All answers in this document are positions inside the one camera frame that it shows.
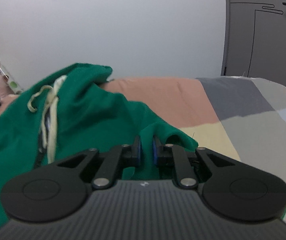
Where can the grey door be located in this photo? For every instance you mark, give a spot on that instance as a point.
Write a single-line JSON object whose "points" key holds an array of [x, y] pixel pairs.
{"points": [[255, 39]]}

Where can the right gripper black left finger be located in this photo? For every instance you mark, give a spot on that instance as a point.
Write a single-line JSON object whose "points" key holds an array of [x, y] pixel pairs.
{"points": [[58, 190]]}

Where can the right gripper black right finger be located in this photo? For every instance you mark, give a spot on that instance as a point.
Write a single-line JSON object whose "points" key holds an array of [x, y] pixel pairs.
{"points": [[228, 187]]}

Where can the patterned cloth at wall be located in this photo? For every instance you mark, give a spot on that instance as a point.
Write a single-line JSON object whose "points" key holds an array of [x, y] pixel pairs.
{"points": [[9, 80]]}

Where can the colour-block bed sheet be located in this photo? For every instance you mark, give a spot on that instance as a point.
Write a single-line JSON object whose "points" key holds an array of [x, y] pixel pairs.
{"points": [[242, 118]]}

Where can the green hooded sweatshirt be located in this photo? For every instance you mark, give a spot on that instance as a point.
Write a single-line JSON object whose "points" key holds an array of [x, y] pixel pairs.
{"points": [[87, 117]]}

